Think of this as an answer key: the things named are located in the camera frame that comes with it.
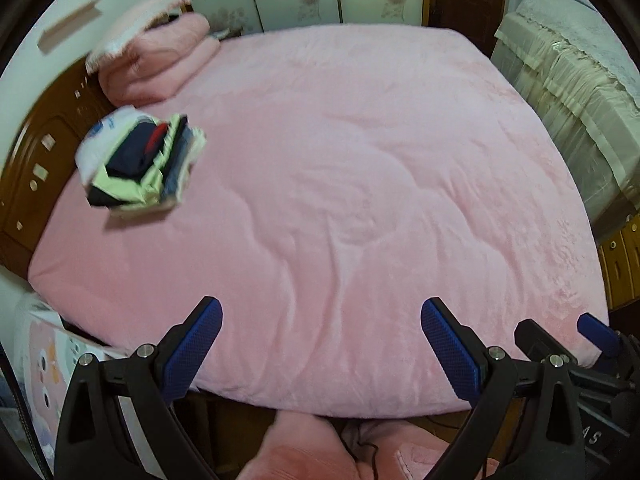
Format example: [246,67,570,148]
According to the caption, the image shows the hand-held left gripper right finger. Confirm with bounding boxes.
[420,297,589,480]

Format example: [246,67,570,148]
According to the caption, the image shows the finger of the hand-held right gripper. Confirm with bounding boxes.
[576,312,624,359]
[514,318,582,367]

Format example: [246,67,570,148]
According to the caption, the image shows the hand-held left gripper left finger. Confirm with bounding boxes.
[55,296,223,480]

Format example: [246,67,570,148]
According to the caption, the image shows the red and navy polo shirt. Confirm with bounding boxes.
[106,122,173,178]

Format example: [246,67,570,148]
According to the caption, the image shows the stack of folded clothes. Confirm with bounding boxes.
[75,106,207,217]

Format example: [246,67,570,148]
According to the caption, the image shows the wooden cabinet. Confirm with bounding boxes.
[597,209,640,312]

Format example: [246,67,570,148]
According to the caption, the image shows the pink fleece cloth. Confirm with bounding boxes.
[237,407,501,480]

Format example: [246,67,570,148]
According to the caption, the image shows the cartoon print box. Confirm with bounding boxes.
[12,300,132,467]

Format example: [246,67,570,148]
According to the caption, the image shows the pink fleece bed blanket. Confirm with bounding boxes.
[27,24,611,418]

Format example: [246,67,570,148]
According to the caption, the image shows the wooden headboard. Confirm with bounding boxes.
[0,57,121,281]

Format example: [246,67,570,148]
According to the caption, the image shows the folded pink quilt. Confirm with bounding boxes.
[97,12,221,106]

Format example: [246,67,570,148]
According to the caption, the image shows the pink pillow with lace trim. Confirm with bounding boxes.
[84,0,193,73]

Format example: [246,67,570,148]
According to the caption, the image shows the wooden door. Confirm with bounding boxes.
[432,0,508,53]

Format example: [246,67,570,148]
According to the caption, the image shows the black cable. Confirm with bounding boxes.
[340,417,382,480]

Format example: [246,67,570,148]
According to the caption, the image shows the wall shelf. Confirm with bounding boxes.
[37,0,103,53]

